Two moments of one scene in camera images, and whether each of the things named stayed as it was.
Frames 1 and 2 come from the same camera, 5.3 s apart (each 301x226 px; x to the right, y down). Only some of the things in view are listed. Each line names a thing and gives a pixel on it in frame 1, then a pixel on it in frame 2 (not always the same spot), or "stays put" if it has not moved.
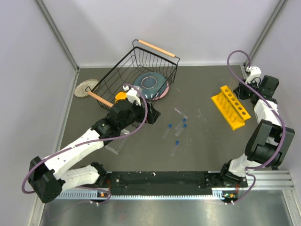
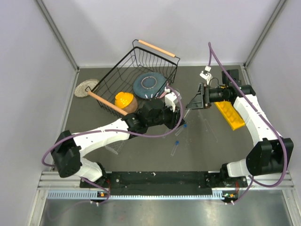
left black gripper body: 137,114 → 167,117
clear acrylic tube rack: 115,145 stays put
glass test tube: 209,129 stays put
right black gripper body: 244,92 → 213,95
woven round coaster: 82,89 stays put
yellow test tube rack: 233,108 stays put
